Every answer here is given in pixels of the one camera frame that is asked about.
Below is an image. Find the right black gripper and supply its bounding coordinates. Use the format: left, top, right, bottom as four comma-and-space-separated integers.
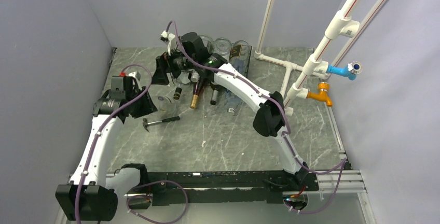
150, 45, 197, 86

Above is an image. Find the clear bottle blue medallion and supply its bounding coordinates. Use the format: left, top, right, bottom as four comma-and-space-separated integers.
156, 95, 173, 112

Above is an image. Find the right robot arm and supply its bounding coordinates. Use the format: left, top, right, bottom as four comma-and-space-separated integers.
152, 30, 310, 190

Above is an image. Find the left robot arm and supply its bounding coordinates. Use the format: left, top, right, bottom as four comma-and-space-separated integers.
56, 72, 157, 221

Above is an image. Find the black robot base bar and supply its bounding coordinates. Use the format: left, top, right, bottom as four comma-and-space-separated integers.
128, 170, 319, 206

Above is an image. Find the lower bottle black gold cap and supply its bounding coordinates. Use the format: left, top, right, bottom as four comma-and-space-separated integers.
173, 86, 182, 100

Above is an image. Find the dark wine bottle gold cap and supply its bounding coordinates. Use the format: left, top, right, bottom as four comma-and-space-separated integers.
190, 77, 209, 109

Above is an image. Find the lower bottle silver cap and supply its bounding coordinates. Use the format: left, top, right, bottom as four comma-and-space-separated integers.
210, 90, 219, 105

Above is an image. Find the clear bottle silver cap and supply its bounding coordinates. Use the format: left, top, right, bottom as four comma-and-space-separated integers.
190, 35, 214, 82

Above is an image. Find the clear bottle dark neck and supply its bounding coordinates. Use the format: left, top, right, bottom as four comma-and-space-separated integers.
206, 37, 232, 69

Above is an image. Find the blue tinted clear bottle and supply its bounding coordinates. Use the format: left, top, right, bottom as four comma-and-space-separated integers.
225, 40, 252, 116

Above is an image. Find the small black hammer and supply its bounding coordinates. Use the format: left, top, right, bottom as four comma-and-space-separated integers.
142, 116, 181, 132

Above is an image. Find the orange faucet tap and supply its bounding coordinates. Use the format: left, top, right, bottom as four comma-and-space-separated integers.
306, 82, 333, 107

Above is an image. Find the blue faucet tap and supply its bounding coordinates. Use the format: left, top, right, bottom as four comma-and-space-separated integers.
326, 61, 362, 80

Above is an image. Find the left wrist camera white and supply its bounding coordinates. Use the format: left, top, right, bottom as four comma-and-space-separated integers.
119, 71, 141, 83

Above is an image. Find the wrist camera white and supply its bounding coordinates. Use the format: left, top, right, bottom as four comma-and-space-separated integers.
119, 71, 141, 83
160, 31, 177, 55

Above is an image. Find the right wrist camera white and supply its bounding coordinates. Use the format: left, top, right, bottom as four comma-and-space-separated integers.
160, 31, 177, 55

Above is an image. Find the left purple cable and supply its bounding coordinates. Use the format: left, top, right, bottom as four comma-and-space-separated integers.
74, 64, 189, 224

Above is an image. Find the purple cable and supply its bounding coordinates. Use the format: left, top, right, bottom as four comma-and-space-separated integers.
166, 20, 349, 216
74, 64, 189, 224

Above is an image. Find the black wire wine rack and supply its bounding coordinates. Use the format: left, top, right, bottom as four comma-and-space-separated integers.
161, 32, 252, 83

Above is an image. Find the white pvc pipe frame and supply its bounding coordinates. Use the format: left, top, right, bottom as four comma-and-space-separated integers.
254, 0, 406, 127

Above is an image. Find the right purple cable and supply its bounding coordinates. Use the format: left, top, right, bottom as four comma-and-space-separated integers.
166, 20, 349, 216

